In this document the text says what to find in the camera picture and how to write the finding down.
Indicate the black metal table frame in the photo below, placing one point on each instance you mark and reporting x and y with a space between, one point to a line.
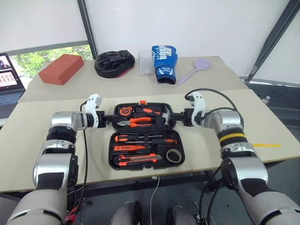
140 182

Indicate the blue boxing glove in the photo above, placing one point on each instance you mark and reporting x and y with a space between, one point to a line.
165 65

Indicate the purple silicone spatula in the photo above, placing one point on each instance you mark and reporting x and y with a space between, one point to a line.
202 64

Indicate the silver claw hammer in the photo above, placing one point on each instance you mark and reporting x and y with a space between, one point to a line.
167 114

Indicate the black tool case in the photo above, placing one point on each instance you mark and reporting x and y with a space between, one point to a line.
145 150

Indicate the black electrical tape roll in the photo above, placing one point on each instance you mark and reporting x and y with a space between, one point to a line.
174 155

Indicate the red clamp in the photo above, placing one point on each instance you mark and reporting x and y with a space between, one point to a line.
71 215

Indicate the grey rounded robot foot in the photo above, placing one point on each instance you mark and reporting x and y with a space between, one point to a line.
126 214
181 216

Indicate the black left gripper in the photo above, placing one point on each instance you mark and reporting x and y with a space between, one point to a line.
102 119

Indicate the small orange black screwdriver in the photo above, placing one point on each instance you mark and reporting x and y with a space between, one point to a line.
120 138

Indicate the black boxing focus mitt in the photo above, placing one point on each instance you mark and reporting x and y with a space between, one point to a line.
112 64

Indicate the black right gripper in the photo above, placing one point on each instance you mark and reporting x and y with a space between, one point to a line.
187 117

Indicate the orange black tape measure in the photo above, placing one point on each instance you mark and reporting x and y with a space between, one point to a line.
125 111

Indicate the open laptop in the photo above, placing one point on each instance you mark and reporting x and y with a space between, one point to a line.
9 93

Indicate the clear plastic measuring cup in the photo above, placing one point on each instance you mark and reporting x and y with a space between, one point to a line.
145 63

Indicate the red foam brick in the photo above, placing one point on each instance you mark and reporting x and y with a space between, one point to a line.
61 70

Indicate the large orange black screwdriver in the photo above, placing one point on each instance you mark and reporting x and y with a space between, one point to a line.
164 142

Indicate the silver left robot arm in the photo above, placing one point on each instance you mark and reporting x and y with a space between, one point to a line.
54 161

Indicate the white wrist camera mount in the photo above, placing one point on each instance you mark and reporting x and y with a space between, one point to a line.
92 105
198 105

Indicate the yellow tape strip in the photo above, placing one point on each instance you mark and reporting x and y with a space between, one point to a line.
267 145

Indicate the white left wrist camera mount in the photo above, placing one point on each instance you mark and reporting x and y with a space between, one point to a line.
92 105

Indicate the orange black utility knife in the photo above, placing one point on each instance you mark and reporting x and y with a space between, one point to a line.
138 159

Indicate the black diagonal strut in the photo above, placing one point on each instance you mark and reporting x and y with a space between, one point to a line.
272 39

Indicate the black window frame post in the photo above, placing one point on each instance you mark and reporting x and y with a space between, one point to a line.
87 28

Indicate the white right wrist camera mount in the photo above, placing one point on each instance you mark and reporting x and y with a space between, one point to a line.
198 105

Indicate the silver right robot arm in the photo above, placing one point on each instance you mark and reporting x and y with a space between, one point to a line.
241 164

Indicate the orange voltage tester pen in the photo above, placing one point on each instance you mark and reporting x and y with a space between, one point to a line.
127 147

